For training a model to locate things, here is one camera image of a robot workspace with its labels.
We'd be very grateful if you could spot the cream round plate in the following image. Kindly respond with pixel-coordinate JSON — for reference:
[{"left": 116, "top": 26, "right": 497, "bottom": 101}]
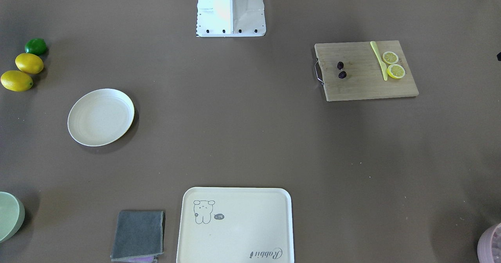
[{"left": 67, "top": 88, "right": 135, "bottom": 147}]

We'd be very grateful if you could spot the cream rabbit tray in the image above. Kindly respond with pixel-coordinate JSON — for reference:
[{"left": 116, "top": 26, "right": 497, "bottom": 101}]
[{"left": 177, "top": 187, "right": 295, "bottom": 263}]

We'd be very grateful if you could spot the bamboo cutting board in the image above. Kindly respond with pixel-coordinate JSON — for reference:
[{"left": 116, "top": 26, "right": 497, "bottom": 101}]
[{"left": 314, "top": 40, "right": 419, "bottom": 101}]

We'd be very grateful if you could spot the yellow plastic knife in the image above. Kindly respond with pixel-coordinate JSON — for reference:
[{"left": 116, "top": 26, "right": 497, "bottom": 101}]
[{"left": 370, "top": 41, "right": 388, "bottom": 81}]

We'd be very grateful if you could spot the lemon slice upper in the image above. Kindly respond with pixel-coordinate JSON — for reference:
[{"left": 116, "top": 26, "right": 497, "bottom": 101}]
[{"left": 382, "top": 51, "right": 399, "bottom": 65}]

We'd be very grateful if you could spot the lemon slice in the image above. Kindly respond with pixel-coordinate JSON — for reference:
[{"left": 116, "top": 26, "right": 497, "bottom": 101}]
[
  {"left": 382, "top": 51, "right": 399, "bottom": 65},
  {"left": 387, "top": 64, "right": 406, "bottom": 79}
]

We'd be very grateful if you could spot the lemon slice lower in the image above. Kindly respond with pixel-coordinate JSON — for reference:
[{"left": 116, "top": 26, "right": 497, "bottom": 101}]
[{"left": 387, "top": 64, "right": 406, "bottom": 79}]

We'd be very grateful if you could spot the grey folded cloth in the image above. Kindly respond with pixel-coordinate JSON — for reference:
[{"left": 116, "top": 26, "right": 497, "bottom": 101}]
[{"left": 110, "top": 210, "right": 164, "bottom": 263}]

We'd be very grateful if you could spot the green lime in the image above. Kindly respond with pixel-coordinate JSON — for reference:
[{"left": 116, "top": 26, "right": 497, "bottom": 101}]
[{"left": 24, "top": 38, "right": 48, "bottom": 56}]

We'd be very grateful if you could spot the yellow lemon near lime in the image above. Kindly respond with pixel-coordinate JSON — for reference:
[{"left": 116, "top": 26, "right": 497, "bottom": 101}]
[{"left": 15, "top": 53, "right": 44, "bottom": 75}]

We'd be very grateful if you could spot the yellow lemon outer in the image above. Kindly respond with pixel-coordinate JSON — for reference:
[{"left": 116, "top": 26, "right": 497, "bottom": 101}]
[{"left": 1, "top": 70, "right": 34, "bottom": 92}]

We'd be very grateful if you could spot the light green bowl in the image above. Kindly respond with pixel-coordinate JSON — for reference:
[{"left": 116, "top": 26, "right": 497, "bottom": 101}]
[{"left": 0, "top": 191, "right": 25, "bottom": 242}]

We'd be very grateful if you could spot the pink bowl with ice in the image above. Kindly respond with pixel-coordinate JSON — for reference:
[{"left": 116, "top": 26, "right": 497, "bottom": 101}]
[{"left": 477, "top": 224, "right": 501, "bottom": 263}]

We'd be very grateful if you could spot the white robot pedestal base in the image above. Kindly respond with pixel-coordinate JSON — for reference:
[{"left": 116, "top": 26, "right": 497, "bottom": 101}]
[{"left": 196, "top": 0, "right": 267, "bottom": 37}]

